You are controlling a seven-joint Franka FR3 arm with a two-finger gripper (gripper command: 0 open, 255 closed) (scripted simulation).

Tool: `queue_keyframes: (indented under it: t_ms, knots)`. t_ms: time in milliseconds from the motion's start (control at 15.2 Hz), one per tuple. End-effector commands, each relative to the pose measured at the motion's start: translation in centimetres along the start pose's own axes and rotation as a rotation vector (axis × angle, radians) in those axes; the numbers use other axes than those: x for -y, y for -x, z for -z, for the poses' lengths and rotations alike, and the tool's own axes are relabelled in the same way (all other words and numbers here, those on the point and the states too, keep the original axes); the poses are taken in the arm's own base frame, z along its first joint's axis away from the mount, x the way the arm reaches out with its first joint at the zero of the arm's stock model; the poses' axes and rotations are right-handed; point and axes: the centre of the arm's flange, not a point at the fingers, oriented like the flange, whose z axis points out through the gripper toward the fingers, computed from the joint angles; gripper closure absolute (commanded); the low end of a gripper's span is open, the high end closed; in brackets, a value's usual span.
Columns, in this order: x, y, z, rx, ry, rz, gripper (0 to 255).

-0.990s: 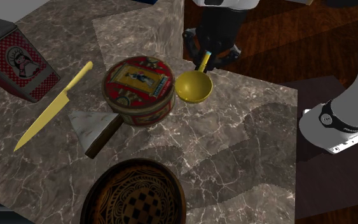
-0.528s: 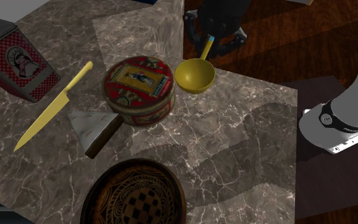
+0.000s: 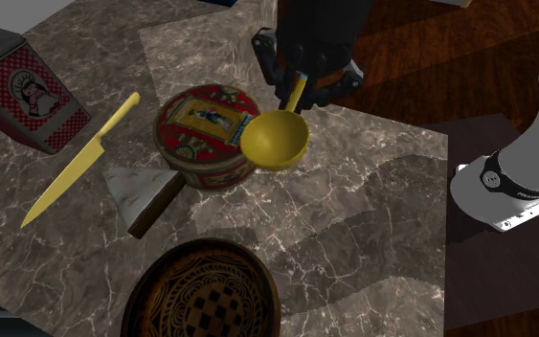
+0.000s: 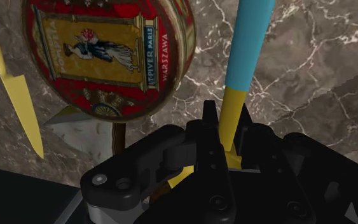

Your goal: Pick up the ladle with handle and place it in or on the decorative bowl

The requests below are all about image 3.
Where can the brown patterned bowl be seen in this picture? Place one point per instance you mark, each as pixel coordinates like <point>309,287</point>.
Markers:
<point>203,298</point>

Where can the yellow knife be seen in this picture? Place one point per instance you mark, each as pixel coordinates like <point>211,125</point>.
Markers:
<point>80,161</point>

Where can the red round picture tin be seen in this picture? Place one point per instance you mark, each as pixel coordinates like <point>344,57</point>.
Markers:
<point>199,126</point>

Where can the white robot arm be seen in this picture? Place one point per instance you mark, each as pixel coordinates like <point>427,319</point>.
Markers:
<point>537,154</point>

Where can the red checked square tin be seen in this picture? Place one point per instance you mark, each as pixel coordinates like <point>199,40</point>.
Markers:
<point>21,93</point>

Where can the yellow ladle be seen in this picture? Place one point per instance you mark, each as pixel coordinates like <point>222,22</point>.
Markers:
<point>273,137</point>

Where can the dark robot stand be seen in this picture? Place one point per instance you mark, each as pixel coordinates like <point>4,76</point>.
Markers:
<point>493,275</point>

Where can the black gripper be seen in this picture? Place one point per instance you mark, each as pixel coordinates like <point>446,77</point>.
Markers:
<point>320,32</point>

